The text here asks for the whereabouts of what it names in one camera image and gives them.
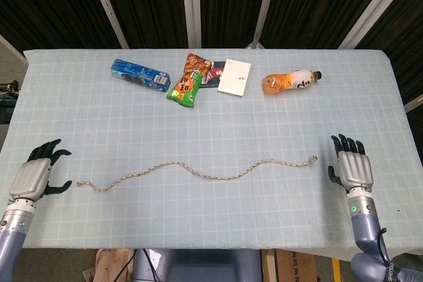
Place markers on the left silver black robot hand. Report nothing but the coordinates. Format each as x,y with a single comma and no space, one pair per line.
31,178

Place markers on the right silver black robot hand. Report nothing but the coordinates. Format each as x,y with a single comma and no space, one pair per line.
355,169

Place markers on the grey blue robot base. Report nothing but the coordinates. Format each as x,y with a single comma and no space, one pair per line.
198,265

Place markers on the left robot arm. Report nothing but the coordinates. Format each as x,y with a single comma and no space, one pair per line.
15,226

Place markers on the yellow strip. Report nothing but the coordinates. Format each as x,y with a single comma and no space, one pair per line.
336,270

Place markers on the orange juice bottle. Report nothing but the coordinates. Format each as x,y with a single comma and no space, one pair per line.
291,81

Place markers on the light blue checked tablecloth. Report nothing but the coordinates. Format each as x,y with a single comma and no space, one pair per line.
132,130

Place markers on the brown cardboard box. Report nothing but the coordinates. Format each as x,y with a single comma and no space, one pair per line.
297,267

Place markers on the light wooden board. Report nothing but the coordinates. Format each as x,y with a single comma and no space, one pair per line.
109,265

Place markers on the blue cookie box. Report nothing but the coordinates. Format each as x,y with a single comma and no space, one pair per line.
138,74

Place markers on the black red card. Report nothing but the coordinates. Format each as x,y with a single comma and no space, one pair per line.
215,72

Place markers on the green orange snack bag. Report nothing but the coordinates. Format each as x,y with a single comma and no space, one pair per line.
186,87

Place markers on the white frame post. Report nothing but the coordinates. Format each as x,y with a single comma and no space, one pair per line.
266,4
191,4
414,103
371,8
11,49
107,8

